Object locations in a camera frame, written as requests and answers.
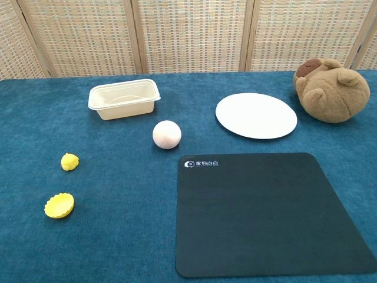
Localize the black square mat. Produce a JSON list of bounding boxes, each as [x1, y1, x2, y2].
[[175, 152, 377, 278]]

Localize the brown capybara plush toy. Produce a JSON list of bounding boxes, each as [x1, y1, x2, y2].
[[293, 58, 371, 124]]

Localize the pale pink ball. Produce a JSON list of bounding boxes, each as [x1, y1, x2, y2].
[[152, 120, 181, 150]]

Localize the woven folding screen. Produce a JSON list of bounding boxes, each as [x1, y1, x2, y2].
[[0, 0, 377, 80]]

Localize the white round paper plate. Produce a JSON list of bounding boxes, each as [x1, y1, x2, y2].
[[215, 93, 298, 140]]

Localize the yellow fluted cup mold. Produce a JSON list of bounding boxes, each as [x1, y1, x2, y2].
[[44, 192, 75, 219]]

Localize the teal tablecloth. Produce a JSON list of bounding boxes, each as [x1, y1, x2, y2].
[[0, 69, 377, 283]]

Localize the beige rectangular plastic container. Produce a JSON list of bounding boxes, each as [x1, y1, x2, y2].
[[88, 78, 162, 121]]

